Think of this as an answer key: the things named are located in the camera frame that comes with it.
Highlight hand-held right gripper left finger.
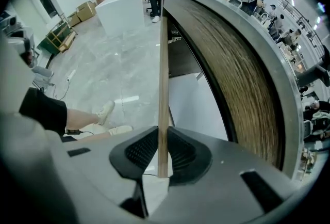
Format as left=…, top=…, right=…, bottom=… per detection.
left=47, top=126, right=159, bottom=224

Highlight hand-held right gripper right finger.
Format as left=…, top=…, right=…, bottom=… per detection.
left=149, top=126, right=310, bottom=224

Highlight brown wooden cabinet door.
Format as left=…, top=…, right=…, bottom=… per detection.
left=157, top=0, right=170, bottom=179

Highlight black-topped wooden sink cabinet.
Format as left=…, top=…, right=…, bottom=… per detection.
left=160, top=0, right=305, bottom=183

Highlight person's right shoe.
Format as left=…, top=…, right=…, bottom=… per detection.
left=108, top=124, right=134, bottom=137

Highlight person's shoe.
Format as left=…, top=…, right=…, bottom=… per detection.
left=108, top=124, right=134, bottom=137
left=96, top=100, right=116, bottom=126

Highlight person's left leg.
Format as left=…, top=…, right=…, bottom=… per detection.
left=65, top=108, right=104, bottom=128

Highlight person's left shoe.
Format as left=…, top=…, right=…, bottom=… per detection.
left=96, top=100, right=116, bottom=126

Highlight person's black shorts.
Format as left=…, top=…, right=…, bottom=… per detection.
left=19, top=87, right=68, bottom=137

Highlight white power strip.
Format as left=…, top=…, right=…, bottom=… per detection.
left=65, top=69, right=77, bottom=83

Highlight black straight faucet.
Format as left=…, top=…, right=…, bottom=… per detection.
left=296, top=46, right=330, bottom=87

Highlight small cardboard box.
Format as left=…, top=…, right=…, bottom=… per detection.
left=67, top=11, right=81, bottom=27

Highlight large cardboard box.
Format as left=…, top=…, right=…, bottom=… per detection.
left=76, top=1, right=97, bottom=22

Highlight white square box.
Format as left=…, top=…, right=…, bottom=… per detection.
left=94, top=0, right=145, bottom=37

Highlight black balcony railing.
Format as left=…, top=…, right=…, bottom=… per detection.
left=277, top=0, right=324, bottom=47

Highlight wooden frame shelf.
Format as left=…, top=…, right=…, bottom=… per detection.
left=37, top=12, right=77, bottom=54

